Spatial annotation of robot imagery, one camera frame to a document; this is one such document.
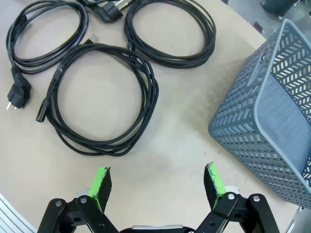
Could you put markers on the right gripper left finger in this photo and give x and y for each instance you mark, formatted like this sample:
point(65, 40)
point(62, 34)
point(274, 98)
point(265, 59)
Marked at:
point(98, 189)

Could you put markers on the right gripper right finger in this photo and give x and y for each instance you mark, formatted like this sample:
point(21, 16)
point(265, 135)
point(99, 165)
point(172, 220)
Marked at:
point(215, 187)

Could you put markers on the grey plastic mesh basket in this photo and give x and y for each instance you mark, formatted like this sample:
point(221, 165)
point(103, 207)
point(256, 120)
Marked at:
point(243, 97)

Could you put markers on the small red black box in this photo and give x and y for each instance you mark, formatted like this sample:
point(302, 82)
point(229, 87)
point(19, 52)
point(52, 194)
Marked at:
point(258, 27)

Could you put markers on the ribbed aluminium table frame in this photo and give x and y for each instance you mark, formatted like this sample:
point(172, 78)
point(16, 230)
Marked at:
point(12, 216)

